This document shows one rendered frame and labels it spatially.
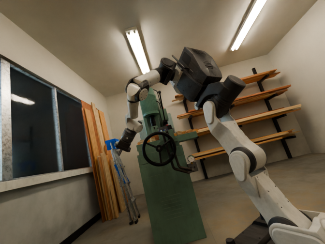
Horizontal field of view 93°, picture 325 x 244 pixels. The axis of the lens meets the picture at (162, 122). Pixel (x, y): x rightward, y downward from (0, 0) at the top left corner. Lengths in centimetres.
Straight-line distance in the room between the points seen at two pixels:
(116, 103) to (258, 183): 399
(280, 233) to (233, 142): 43
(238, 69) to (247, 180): 413
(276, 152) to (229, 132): 369
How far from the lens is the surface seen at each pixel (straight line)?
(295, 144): 487
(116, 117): 434
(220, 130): 98
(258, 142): 397
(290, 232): 94
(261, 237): 118
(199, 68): 105
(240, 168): 92
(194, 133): 153
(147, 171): 149
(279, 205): 97
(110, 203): 290
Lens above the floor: 74
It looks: 12 degrees up
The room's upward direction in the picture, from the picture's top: 14 degrees counter-clockwise
